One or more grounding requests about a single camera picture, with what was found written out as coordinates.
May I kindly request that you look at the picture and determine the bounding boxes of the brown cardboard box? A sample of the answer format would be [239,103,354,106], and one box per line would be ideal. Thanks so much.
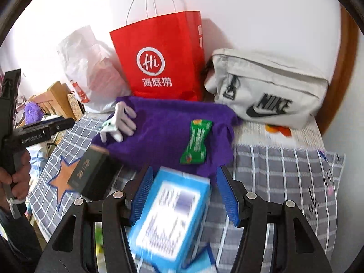
[30,81,86,120]

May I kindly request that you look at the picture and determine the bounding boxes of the purple plush toy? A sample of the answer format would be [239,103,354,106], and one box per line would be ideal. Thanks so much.
[24,102,45,124]

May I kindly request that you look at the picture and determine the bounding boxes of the purple towel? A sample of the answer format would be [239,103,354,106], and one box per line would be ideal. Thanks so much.
[92,96,242,178]

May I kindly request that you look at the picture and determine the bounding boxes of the red paper bag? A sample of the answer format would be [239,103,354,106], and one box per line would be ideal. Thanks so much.
[109,0,206,102]

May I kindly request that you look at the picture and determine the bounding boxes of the dark box with gold end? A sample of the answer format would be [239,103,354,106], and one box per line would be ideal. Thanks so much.
[67,145,121,201]

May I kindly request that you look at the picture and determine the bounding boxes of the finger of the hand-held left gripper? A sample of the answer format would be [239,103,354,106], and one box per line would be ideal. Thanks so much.
[23,118,76,137]
[0,69,22,148]

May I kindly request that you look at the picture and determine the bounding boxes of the beige sling bag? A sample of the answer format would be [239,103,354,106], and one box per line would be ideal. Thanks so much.
[203,48,330,130]

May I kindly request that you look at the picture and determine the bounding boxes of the grey checked bedsheet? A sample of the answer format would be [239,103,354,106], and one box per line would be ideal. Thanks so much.
[28,111,346,273]

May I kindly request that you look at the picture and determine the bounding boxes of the person's left hand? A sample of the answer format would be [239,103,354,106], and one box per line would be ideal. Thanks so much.
[0,149,32,203]

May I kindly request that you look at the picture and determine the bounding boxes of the brown wooden headboard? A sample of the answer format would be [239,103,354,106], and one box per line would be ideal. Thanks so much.
[313,6,359,135]

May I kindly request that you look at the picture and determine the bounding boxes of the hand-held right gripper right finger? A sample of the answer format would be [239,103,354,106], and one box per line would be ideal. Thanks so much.
[215,165,333,273]

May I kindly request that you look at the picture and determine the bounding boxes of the green snack packet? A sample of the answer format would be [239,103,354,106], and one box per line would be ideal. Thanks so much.
[180,119,213,165]

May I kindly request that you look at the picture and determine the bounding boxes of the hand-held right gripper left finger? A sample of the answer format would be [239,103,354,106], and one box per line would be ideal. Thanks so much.
[35,165,155,273]

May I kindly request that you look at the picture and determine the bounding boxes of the blue tissue pack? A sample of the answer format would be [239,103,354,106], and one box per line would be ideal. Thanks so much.
[127,166,212,270]

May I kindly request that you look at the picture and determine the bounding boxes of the white glove toy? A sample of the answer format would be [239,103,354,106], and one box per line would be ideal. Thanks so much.
[99,102,137,143]

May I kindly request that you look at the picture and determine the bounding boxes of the white plastic bag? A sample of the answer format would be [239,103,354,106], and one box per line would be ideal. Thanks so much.
[57,25,131,113]

